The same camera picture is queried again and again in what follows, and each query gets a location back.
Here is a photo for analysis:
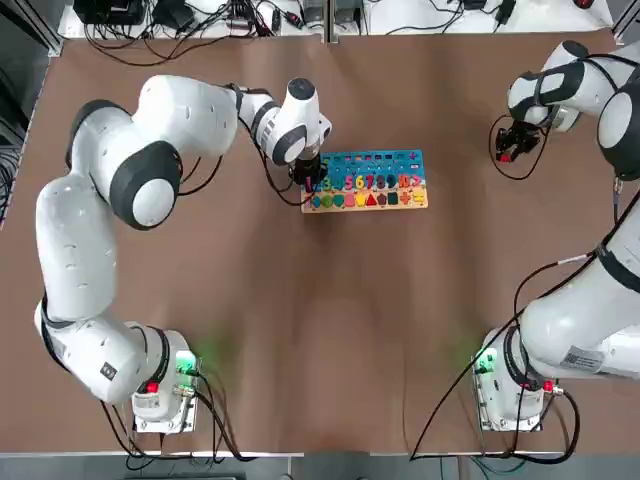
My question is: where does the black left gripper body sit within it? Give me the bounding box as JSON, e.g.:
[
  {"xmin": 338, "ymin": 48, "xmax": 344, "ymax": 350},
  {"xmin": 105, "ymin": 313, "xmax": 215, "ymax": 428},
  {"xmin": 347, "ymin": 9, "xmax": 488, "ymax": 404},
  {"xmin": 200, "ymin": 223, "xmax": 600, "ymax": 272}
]
[{"xmin": 295, "ymin": 152, "xmax": 325, "ymax": 176}]

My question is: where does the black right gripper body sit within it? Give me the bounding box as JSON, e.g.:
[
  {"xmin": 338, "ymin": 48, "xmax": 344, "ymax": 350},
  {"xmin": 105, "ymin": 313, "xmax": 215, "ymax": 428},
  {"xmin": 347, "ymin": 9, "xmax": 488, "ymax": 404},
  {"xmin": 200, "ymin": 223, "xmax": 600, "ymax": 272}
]
[{"xmin": 522, "ymin": 122, "xmax": 555, "ymax": 149}]

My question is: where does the colourful wooden toy board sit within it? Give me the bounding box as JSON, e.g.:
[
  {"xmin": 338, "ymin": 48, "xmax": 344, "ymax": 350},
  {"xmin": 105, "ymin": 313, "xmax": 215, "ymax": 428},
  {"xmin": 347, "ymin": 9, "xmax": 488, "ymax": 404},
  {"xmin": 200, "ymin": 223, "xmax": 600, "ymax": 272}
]
[{"xmin": 300, "ymin": 148, "xmax": 430, "ymax": 215}]

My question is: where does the flat black power adapter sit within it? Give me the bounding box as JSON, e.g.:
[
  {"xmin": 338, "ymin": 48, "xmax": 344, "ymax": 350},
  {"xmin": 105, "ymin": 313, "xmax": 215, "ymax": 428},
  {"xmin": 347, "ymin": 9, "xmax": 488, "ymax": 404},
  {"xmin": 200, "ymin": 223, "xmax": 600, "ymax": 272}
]
[{"xmin": 494, "ymin": 0, "xmax": 517, "ymax": 27}]

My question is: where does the black power supply unit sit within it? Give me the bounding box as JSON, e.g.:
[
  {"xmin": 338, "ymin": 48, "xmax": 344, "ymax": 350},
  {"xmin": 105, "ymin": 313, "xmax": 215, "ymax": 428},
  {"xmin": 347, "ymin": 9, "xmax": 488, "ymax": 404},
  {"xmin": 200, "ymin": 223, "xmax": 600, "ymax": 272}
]
[
  {"xmin": 302, "ymin": 0, "xmax": 326, "ymax": 26},
  {"xmin": 333, "ymin": 0, "xmax": 366, "ymax": 26}
]

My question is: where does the black power brick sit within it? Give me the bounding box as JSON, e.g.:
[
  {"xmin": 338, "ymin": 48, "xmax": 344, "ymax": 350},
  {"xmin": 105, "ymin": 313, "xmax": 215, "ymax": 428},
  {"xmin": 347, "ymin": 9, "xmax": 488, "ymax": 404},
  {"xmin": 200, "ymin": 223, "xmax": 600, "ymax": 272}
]
[{"xmin": 152, "ymin": 0, "xmax": 196, "ymax": 29}]

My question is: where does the black equipment box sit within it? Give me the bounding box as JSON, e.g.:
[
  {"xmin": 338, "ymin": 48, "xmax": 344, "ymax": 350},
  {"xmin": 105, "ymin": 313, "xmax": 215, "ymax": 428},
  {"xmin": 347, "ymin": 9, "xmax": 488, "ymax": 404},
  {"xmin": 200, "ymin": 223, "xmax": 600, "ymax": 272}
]
[{"xmin": 74, "ymin": 0, "xmax": 146, "ymax": 24}]

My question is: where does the black bench cable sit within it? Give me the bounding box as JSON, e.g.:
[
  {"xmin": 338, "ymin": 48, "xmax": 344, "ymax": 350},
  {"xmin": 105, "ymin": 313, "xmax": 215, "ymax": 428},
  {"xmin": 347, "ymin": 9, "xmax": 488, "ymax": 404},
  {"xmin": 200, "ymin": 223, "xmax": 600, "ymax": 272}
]
[{"xmin": 367, "ymin": 0, "xmax": 501, "ymax": 36}]

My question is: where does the aluminium frame rail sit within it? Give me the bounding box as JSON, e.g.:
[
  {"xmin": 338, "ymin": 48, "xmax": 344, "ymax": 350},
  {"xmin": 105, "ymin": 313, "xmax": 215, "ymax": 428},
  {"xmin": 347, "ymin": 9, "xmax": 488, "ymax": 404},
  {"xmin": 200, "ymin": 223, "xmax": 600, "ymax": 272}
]
[
  {"xmin": 612, "ymin": 0, "xmax": 640, "ymax": 45},
  {"xmin": 29, "ymin": 0, "xmax": 65, "ymax": 57}
]

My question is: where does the aluminium frame post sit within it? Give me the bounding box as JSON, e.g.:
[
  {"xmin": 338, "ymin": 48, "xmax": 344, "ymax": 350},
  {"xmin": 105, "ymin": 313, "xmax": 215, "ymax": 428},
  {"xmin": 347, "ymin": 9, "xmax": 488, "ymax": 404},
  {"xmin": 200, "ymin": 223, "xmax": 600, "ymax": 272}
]
[{"xmin": 323, "ymin": 0, "xmax": 337, "ymax": 45}]

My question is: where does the electronics board with wires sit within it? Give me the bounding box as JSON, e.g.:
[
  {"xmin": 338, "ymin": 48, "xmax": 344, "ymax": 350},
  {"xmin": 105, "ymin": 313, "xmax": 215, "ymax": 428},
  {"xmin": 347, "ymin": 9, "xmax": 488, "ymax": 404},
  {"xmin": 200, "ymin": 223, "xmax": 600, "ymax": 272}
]
[{"xmin": 227, "ymin": 2, "xmax": 262, "ymax": 37}]

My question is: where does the black looping cable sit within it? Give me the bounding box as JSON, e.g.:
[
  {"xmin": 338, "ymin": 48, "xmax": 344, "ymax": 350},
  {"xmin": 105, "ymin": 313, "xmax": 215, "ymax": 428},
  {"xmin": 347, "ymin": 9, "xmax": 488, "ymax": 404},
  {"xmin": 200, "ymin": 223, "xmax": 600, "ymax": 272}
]
[{"xmin": 82, "ymin": 19, "xmax": 231, "ymax": 69}]

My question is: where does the black right base cable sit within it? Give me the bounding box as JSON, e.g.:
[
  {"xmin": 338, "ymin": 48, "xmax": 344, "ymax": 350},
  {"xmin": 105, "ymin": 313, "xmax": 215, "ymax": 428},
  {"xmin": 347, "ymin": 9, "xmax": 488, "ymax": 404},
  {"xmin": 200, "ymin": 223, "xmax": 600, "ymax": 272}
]
[{"xmin": 403, "ymin": 364, "xmax": 582, "ymax": 464}]

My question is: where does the black base cable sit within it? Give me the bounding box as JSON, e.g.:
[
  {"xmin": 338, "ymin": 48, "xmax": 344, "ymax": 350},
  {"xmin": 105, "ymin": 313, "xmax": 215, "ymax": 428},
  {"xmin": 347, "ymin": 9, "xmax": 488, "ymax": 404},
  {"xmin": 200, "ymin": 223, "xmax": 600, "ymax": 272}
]
[
  {"xmin": 403, "ymin": 364, "xmax": 582, "ymax": 464},
  {"xmin": 97, "ymin": 369, "xmax": 261, "ymax": 471}
]

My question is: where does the black left base cable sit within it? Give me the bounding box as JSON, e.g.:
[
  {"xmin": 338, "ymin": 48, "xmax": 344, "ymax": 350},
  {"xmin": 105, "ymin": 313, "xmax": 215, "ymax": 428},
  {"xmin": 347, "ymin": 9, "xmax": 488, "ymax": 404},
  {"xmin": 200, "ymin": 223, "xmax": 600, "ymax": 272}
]
[{"xmin": 97, "ymin": 369, "xmax": 261, "ymax": 471}]

